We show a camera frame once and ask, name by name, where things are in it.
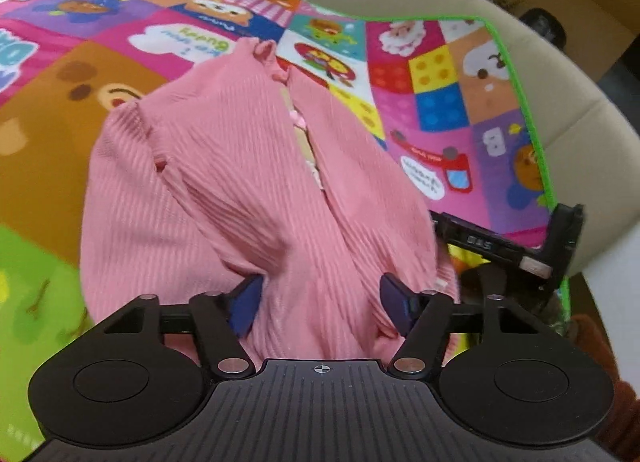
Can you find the pink knit sweater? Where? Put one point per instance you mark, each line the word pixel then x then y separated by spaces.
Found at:
pixel 243 167

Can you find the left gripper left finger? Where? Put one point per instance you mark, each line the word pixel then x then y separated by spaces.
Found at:
pixel 220 322

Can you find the black round object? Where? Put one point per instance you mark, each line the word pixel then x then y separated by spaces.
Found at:
pixel 545 25

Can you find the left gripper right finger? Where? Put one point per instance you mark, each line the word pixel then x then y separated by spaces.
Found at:
pixel 422 320

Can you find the colourful cartoon play mat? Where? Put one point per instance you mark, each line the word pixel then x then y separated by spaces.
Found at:
pixel 438 93

